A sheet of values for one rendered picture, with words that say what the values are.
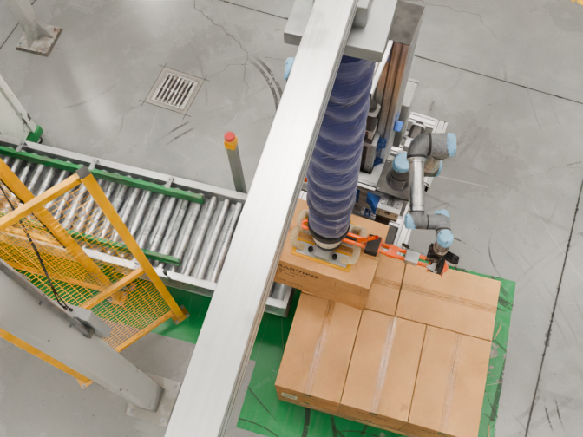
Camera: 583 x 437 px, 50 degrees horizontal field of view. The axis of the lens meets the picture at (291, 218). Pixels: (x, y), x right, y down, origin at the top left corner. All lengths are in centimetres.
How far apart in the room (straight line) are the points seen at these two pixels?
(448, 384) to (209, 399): 275
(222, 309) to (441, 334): 276
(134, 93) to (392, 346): 306
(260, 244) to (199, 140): 381
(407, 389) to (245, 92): 281
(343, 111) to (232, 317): 109
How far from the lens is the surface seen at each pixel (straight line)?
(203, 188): 424
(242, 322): 130
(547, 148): 537
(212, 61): 559
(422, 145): 315
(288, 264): 346
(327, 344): 386
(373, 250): 334
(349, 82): 210
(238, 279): 133
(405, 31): 306
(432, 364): 391
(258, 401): 436
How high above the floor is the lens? 430
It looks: 65 degrees down
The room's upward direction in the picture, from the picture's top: 3 degrees counter-clockwise
